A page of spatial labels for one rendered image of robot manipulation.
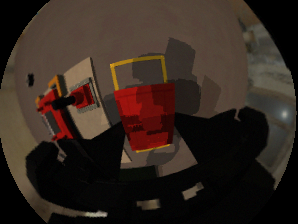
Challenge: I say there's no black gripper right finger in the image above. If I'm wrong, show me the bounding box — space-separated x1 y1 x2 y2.
174 108 237 163

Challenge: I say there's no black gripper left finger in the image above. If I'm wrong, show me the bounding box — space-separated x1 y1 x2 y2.
56 121 126 181

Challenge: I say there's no tan flat base plate with orange corner posts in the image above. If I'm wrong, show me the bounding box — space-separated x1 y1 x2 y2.
45 56 112 140

